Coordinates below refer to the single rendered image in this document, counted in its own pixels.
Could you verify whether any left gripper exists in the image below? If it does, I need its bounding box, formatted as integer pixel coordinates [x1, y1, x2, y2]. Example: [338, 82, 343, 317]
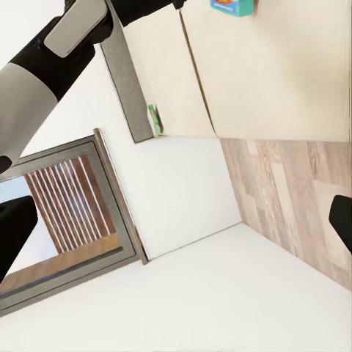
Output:
[141, 0, 185, 17]

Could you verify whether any board game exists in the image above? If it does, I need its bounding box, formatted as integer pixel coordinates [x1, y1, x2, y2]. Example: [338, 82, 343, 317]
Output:
[147, 105, 161, 137]
[210, 0, 254, 17]

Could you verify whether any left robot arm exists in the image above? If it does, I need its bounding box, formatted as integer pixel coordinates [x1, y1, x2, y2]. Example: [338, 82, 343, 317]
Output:
[0, 0, 185, 174]

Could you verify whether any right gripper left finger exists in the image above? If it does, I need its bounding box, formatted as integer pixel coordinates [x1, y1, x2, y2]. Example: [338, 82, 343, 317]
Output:
[0, 195, 38, 283]

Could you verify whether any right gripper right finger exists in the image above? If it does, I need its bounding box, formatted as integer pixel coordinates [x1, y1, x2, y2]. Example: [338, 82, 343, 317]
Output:
[329, 194, 352, 254]

